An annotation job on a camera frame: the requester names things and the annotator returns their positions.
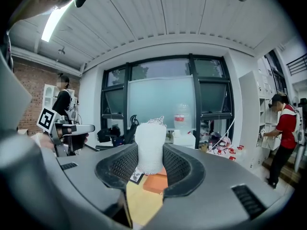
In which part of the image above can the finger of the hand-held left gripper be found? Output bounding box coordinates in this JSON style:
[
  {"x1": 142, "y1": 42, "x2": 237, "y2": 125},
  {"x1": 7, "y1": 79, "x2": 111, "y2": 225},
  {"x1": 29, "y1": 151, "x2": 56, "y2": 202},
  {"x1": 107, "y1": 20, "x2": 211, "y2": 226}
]
[{"x1": 62, "y1": 124, "x2": 96, "y2": 136}]

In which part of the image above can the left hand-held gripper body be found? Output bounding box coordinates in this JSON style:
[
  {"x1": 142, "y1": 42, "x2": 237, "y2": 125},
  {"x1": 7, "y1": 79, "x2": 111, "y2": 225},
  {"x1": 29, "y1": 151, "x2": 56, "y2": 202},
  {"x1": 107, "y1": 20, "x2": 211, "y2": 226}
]
[{"x1": 36, "y1": 107, "x2": 70, "y2": 158}]

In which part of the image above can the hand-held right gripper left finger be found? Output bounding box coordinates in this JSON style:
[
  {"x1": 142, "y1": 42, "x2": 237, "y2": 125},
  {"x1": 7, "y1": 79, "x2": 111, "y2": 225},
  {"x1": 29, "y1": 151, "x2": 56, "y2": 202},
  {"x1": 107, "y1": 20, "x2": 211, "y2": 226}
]
[{"x1": 56, "y1": 142, "x2": 139, "y2": 229}]

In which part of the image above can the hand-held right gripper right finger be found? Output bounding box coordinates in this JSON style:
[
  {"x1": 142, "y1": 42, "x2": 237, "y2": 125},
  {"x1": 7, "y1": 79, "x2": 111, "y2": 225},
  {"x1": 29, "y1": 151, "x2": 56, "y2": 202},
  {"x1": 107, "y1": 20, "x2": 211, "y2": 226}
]
[{"x1": 143, "y1": 143, "x2": 290, "y2": 230}]

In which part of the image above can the orange box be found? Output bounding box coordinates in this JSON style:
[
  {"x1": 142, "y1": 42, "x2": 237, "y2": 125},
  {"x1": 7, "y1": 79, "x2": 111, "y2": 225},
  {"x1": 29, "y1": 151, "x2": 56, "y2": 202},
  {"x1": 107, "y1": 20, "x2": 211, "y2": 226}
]
[{"x1": 143, "y1": 168, "x2": 168, "y2": 195}]

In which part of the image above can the person's left forearm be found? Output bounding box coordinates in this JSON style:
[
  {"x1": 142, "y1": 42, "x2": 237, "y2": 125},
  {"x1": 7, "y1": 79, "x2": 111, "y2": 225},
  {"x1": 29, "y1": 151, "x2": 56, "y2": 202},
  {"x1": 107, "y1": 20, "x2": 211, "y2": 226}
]
[{"x1": 30, "y1": 131, "x2": 55, "y2": 150}]

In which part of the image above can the black backpack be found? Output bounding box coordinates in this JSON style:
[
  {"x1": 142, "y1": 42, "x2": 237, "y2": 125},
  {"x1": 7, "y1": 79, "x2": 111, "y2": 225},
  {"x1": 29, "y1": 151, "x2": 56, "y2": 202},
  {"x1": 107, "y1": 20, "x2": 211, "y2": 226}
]
[{"x1": 97, "y1": 127, "x2": 120, "y2": 143}]

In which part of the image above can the white arched shelf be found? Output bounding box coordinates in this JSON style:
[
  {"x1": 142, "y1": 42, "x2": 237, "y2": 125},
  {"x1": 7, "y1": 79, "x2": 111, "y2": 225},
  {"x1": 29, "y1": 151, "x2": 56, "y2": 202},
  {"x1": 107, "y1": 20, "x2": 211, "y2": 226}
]
[{"x1": 42, "y1": 84, "x2": 60, "y2": 110}]

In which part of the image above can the white framed tablet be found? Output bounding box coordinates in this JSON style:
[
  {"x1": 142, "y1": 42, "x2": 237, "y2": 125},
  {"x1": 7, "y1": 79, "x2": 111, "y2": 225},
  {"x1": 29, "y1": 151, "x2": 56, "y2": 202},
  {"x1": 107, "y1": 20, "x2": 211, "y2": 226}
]
[{"x1": 129, "y1": 167, "x2": 145, "y2": 184}]

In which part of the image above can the pile of clear water jugs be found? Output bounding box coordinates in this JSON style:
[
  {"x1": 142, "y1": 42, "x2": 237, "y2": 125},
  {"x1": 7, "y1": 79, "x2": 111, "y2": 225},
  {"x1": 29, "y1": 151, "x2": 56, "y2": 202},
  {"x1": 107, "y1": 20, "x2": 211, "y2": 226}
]
[{"x1": 211, "y1": 144, "x2": 245, "y2": 161}]

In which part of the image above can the pink helmet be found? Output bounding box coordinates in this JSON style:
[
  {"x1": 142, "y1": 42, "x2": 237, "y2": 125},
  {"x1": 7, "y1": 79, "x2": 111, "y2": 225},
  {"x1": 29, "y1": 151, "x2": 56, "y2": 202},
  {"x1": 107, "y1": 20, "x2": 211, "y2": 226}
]
[{"x1": 217, "y1": 137, "x2": 232, "y2": 150}]

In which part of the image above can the white water dispenser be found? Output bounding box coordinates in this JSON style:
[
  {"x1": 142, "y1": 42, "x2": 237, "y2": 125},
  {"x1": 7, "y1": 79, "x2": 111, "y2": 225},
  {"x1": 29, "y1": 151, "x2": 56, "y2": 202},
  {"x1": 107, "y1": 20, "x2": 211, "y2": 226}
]
[{"x1": 172, "y1": 129, "x2": 196, "y2": 150}]

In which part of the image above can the frosted glass whiteboard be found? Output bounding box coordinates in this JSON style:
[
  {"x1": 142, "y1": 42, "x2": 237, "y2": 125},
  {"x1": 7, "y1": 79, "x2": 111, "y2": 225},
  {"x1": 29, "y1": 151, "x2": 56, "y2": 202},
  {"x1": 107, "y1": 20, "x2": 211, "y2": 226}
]
[{"x1": 127, "y1": 75, "x2": 196, "y2": 131}]

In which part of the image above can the large clear water bottle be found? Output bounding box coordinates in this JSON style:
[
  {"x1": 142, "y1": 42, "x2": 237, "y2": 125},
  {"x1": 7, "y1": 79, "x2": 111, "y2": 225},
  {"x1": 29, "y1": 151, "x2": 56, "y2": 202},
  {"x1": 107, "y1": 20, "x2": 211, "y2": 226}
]
[{"x1": 174, "y1": 103, "x2": 190, "y2": 130}]

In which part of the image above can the long ceiling light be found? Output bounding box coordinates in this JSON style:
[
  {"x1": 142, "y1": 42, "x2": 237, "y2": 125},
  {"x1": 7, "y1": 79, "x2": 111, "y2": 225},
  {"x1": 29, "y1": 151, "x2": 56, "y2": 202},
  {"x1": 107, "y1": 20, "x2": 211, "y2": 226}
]
[{"x1": 41, "y1": 0, "x2": 72, "y2": 43}]

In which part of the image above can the white cabinet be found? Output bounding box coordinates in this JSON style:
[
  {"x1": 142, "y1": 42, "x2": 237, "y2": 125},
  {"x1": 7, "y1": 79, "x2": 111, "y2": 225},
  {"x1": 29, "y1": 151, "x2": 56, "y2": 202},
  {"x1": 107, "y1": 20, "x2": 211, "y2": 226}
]
[{"x1": 238, "y1": 56, "x2": 288, "y2": 174}]

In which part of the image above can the black-framed window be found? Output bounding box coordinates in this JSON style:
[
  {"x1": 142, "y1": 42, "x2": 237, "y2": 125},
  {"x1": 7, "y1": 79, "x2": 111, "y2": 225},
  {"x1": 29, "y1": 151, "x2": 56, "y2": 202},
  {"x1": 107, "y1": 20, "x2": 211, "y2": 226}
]
[{"x1": 100, "y1": 54, "x2": 235, "y2": 150}]

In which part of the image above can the black railing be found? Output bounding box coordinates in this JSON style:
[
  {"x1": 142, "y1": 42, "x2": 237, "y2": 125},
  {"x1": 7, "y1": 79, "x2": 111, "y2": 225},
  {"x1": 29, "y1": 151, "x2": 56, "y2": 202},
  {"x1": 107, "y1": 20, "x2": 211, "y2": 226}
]
[{"x1": 286, "y1": 54, "x2": 307, "y2": 76}]

